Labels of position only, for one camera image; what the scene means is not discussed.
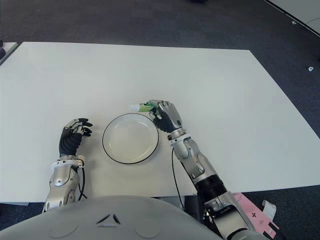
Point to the white plate with black rim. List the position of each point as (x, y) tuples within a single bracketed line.
[(130, 138)]

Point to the grey robot torso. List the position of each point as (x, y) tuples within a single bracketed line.
[(110, 220)]

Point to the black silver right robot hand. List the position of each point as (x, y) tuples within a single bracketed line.
[(170, 117)]

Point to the green white toothpaste tube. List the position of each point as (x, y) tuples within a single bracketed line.
[(143, 108)]

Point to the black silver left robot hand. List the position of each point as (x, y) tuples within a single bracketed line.
[(68, 143)]

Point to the grey side table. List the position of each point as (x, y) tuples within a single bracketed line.
[(9, 48)]

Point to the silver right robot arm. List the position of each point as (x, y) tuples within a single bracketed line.
[(200, 167)]

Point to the pink cardboard box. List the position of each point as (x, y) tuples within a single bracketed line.
[(252, 212)]

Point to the small white floor object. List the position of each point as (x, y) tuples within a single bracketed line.
[(310, 69), (294, 22)]

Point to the white paper strip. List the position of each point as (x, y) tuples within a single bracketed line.
[(270, 207)]

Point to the white neighbouring table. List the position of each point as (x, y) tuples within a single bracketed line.
[(300, 10)]

